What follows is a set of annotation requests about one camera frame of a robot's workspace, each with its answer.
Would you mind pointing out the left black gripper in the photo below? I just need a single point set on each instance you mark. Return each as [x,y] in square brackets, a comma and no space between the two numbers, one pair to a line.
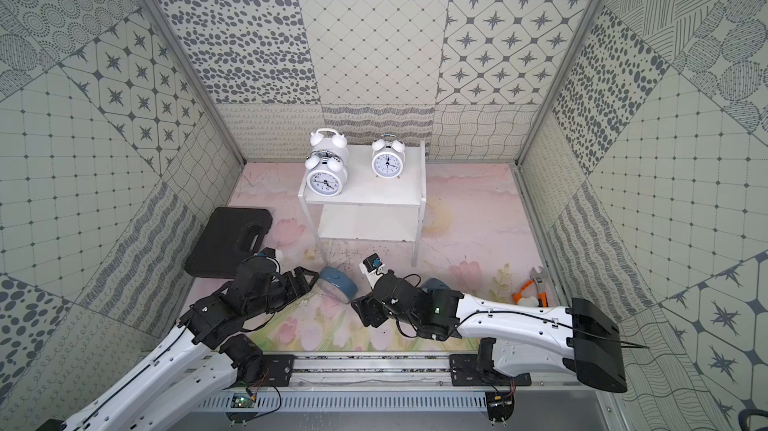
[294,284]

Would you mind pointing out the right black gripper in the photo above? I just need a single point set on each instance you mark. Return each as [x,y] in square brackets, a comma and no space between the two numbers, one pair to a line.
[367,308]

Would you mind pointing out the blue round alarm clock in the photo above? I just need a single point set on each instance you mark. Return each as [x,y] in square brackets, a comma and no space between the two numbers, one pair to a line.
[337,284]
[434,284]

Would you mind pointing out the white twin-bell alarm clock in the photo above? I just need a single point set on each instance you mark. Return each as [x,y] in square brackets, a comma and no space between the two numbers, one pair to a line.
[326,173]
[330,140]
[388,156]

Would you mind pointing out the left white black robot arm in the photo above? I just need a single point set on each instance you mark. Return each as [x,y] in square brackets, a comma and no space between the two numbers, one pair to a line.
[207,351]

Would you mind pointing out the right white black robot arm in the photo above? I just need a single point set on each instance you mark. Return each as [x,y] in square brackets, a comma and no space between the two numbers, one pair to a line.
[579,338]

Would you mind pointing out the white two-tier shelf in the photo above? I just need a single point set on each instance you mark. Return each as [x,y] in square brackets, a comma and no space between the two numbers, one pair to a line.
[369,207]

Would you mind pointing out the black plastic tool case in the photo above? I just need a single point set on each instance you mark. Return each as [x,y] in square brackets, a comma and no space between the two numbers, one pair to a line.
[230,236]

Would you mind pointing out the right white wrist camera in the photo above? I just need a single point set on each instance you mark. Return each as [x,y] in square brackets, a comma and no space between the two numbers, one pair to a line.
[372,268]

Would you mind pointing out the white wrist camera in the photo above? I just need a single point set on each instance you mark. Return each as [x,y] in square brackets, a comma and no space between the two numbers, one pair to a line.
[271,253]
[372,268]

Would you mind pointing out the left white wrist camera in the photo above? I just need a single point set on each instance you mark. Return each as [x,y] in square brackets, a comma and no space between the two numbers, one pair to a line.
[271,253]

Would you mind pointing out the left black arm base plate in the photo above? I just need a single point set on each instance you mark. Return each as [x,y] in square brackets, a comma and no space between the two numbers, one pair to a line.
[268,370]

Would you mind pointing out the aluminium mounting rail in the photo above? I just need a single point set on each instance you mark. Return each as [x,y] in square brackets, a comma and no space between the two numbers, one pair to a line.
[386,370]

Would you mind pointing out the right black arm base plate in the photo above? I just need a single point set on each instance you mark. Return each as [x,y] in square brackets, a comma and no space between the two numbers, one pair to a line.
[466,371]

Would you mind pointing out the white perforated cable duct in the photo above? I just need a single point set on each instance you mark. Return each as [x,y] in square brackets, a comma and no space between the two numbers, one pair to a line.
[355,401]

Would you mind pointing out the orange handled pliers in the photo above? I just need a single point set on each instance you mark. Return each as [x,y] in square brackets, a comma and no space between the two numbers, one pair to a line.
[532,293]

